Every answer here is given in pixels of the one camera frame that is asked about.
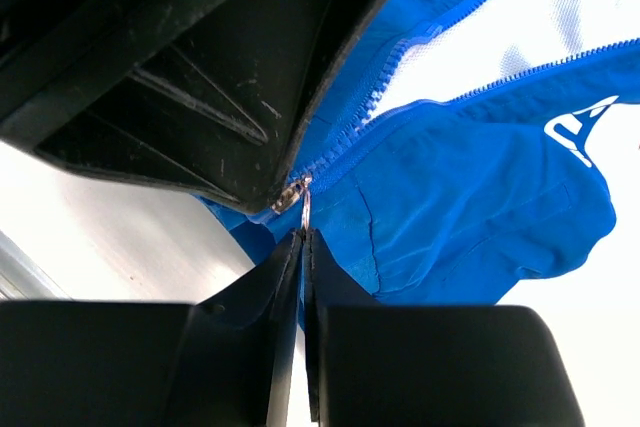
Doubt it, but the blue white red jacket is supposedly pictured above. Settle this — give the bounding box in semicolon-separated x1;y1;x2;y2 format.
209;0;639;304

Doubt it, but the aluminium table frame rail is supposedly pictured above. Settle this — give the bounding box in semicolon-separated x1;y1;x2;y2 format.
0;232;69;300

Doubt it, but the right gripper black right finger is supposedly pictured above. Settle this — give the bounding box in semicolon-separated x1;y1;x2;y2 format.
302;229;584;426

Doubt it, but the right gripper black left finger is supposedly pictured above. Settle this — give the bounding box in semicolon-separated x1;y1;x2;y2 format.
1;231;303;426

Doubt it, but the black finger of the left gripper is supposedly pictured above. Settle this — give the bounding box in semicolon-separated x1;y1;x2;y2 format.
1;0;386;213

